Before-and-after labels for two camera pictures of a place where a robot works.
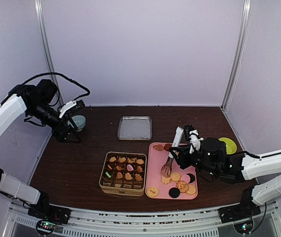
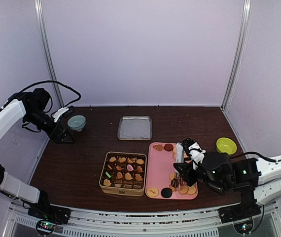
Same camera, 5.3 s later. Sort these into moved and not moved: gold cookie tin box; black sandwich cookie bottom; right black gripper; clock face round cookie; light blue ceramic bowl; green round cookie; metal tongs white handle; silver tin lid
Moved: metal tongs white handle; right black gripper; black sandwich cookie bottom
Not moved: green round cookie; gold cookie tin box; silver tin lid; clock face round cookie; light blue ceramic bowl
